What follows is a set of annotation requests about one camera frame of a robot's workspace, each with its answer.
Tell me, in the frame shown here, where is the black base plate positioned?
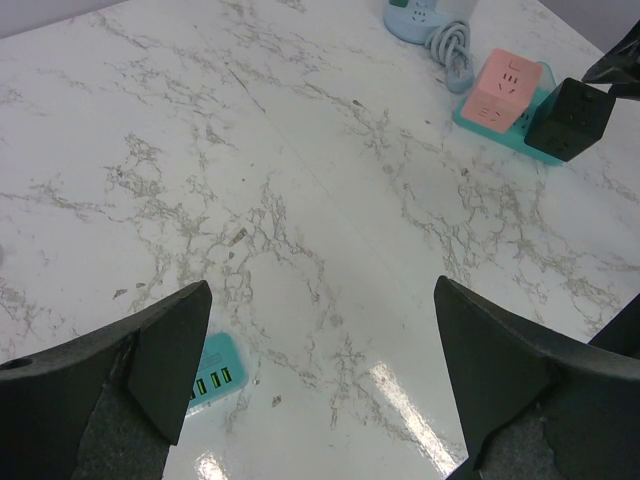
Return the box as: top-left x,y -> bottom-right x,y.
589,295 -> 640,359

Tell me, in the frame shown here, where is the black cube socket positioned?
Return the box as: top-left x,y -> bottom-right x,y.
524,78 -> 616,163

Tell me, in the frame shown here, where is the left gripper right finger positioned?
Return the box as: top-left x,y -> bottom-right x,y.
434,277 -> 639,479

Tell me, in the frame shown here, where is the blue round power strip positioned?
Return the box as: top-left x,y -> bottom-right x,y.
383,0 -> 478,44

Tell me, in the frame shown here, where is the pink cube socket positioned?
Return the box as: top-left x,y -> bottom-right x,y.
460,48 -> 543,134

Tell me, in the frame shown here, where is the green plug adapter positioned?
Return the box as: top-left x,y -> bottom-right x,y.
389,0 -> 409,8

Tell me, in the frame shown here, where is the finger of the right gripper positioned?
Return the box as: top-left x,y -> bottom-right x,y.
582,22 -> 640,98

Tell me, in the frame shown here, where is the teal square adapter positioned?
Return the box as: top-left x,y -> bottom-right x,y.
187,332 -> 248,414

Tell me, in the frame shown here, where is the teal triangular power strip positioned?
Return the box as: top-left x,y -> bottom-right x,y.
452,59 -> 576,167

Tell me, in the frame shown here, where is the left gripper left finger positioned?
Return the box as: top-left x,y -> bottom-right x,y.
1,281 -> 212,479

